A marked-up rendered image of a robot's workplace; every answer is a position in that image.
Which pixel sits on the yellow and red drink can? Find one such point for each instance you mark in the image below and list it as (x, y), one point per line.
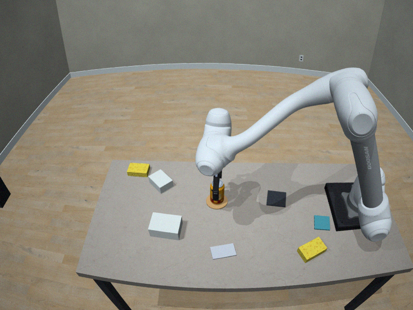
(221, 193)

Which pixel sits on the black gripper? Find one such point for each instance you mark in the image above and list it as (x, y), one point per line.
(215, 190)

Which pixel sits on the teal flat square tile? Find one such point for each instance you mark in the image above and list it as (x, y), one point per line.
(321, 222)

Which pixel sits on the dark grey square slate coaster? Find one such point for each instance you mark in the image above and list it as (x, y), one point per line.
(276, 198)

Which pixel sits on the tan round disc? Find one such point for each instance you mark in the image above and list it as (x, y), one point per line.
(216, 207)

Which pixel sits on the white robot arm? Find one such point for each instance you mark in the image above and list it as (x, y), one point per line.
(357, 114)

